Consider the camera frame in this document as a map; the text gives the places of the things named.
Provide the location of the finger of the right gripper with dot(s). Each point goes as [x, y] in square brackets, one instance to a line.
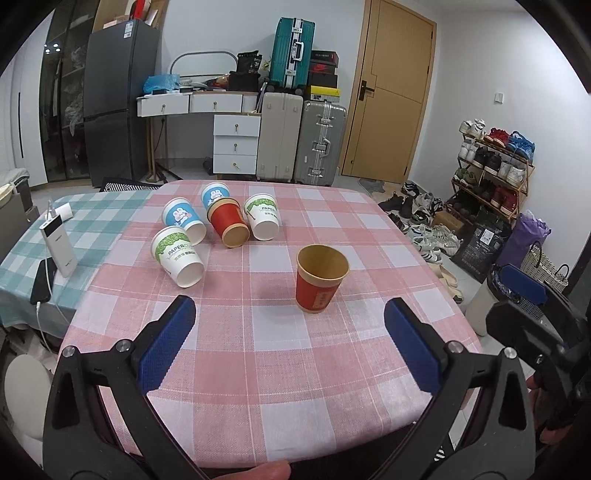
[522, 284]

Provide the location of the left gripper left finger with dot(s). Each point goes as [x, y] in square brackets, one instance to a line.
[160, 341]

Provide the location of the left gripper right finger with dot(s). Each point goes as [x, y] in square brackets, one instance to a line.
[421, 347]

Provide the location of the red paper cup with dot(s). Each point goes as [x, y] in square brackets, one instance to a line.
[320, 271]
[227, 220]

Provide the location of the green white cup near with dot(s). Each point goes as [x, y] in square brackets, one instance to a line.
[173, 251]

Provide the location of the green white cup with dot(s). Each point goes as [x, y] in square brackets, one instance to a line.
[263, 216]
[173, 251]

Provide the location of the blue cup near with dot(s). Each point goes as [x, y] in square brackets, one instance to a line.
[178, 212]

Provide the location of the blue cup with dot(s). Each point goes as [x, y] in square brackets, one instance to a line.
[178, 212]
[213, 192]

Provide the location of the blue cup far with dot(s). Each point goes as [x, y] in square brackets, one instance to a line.
[213, 192]

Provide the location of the green white cup far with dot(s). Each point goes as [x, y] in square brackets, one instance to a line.
[263, 216]

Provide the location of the person's left hand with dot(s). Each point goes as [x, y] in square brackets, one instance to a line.
[276, 470]

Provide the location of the purple bag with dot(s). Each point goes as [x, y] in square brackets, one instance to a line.
[528, 230]

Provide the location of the pink plaid tablecloth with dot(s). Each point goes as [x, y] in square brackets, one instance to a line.
[258, 379]

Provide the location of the shoe rack with shoes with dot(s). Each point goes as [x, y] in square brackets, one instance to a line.
[494, 172]

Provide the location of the black smartphone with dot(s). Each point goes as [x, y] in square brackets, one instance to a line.
[43, 283]

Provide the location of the white round stool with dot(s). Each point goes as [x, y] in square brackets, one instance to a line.
[27, 385]

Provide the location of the white power bank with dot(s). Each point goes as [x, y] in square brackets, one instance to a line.
[59, 246]

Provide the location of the silver suitcase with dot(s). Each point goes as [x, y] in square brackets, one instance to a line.
[322, 129]

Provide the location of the dark glass wardrobe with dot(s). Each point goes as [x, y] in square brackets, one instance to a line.
[61, 90]

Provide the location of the white drawer desk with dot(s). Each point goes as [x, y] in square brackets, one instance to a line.
[221, 127]

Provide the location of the wooden door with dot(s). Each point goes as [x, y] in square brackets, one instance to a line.
[390, 92]

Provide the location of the beige suitcase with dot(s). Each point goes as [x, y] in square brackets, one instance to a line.
[280, 123]

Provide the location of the blue plastic bag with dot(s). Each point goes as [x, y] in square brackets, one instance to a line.
[163, 83]

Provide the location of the black refrigerator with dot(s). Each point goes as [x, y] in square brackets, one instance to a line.
[118, 62]

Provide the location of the stacked shoe boxes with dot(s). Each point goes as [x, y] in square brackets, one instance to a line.
[323, 76]

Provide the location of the teal suitcase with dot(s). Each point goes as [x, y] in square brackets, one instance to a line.
[291, 55]

